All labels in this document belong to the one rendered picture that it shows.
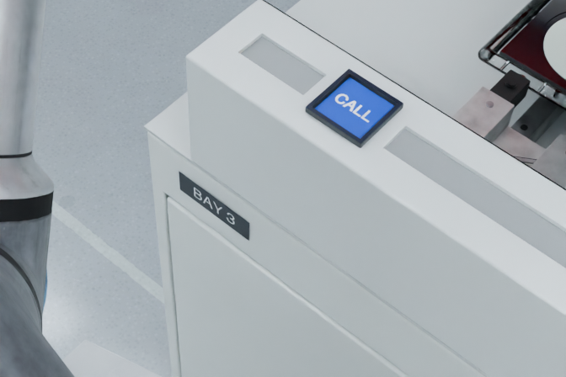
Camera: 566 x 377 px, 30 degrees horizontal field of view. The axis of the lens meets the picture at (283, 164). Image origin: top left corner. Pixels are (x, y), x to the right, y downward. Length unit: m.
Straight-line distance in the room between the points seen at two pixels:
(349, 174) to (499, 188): 0.11
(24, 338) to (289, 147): 0.38
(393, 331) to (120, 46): 1.39
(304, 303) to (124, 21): 1.35
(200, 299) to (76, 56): 1.11
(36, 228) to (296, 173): 0.29
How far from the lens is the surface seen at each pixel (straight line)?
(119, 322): 1.83
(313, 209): 0.88
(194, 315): 1.23
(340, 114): 0.83
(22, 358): 0.51
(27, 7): 0.63
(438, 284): 0.83
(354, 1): 1.13
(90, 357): 0.88
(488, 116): 0.93
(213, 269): 1.10
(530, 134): 1.00
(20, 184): 0.62
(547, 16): 1.04
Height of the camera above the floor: 1.60
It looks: 52 degrees down
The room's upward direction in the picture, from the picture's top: 4 degrees clockwise
